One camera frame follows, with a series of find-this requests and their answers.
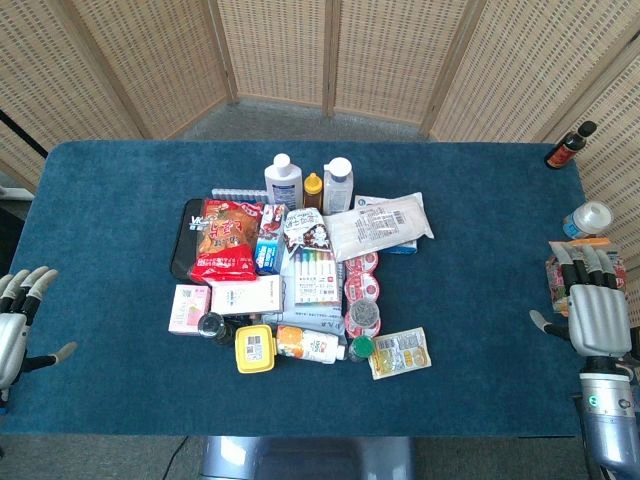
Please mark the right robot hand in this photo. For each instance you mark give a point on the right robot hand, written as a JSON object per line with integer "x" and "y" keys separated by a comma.
{"x": 595, "y": 315}

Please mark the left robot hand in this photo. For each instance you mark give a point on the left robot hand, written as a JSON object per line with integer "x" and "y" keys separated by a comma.
{"x": 12, "y": 330}

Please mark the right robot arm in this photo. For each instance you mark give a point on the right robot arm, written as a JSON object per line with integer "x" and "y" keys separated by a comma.
{"x": 610, "y": 420}

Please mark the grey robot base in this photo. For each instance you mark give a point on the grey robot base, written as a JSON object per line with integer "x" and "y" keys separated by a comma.
{"x": 305, "y": 457}

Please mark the pink box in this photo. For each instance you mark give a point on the pink box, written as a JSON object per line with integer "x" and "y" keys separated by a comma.
{"x": 188, "y": 308}

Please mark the white rectangular box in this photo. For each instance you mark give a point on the white rectangular box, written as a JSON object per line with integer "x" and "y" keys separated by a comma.
{"x": 247, "y": 295}

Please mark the blue white toothpaste box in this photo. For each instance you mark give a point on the blue white toothpaste box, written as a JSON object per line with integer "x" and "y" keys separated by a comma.
{"x": 269, "y": 242}

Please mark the colourful snack packet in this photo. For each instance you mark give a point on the colourful snack packet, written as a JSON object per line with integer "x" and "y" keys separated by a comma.
{"x": 557, "y": 285}

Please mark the white capped jar blue label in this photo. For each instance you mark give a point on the white capped jar blue label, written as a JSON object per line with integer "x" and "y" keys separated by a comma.
{"x": 587, "y": 220}

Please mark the blue table cloth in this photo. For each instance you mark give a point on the blue table cloth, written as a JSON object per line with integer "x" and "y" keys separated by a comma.
{"x": 125, "y": 325}

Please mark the dark soy sauce bottle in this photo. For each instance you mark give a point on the dark soy sauce bottle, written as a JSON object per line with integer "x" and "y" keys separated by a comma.
{"x": 567, "y": 147}

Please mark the black flat pouch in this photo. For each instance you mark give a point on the black flat pouch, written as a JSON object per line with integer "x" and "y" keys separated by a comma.
{"x": 182, "y": 240}

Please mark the yellow seasoning sachet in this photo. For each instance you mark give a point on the yellow seasoning sachet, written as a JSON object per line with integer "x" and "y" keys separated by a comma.
{"x": 400, "y": 352}

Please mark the dark glass jar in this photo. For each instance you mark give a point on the dark glass jar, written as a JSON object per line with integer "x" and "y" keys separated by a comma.
{"x": 212, "y": 327}

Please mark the red snack bag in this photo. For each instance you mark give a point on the red snack bag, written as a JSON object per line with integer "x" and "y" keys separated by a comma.
{"x": 225, "y": 240}

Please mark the steel scouring pad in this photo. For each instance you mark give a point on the steel scouring pad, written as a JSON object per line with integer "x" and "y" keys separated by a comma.
{"x": 364, "y": 313}

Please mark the white plastic packet with barcode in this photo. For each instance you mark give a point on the white plastic packet with barcode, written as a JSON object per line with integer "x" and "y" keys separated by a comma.
{"x": 380, "y": 225}

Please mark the red and white jelly cup pack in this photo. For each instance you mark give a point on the red and white jelly cup pack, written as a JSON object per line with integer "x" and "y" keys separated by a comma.
{"x": 362, "y": 282}

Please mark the green capped bottle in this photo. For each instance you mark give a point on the green capped bottle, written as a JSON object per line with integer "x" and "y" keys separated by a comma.
{"x": 361, "y": 348}

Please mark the yellow lidded container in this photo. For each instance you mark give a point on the yellow lidded container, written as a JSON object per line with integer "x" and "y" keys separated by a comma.
{"x": 255, "y": 349}

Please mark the coloured marker pen set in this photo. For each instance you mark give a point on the coloured marker pen set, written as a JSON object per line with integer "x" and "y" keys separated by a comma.
{"x": 315, "y": 277}

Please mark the orange juice bottle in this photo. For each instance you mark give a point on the orange juice bottle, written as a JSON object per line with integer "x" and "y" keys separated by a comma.
{"x": 310, "y": 345}

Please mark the clear bottle with white cap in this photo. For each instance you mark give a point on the clear bottle with white cap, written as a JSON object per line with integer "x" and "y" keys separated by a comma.
{"x": 337, "y": 187}

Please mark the white cartoon snack bag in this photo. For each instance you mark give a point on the white cartoon snack bag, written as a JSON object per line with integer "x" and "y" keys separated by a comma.
{"x": 307, "y": 232}

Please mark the white bottle with round cap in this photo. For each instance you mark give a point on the white bottle with round cap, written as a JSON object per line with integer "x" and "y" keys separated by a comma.
{"x": 283, "y": 182}

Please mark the amber honey bottle yellow cap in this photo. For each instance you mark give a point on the amber honey bottle yellow cap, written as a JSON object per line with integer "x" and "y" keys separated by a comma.
{"x": 312, "y": 191}

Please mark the woven folding screen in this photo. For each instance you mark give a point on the woven folding screen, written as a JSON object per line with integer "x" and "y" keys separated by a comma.
{"x": 320, "y": 55}

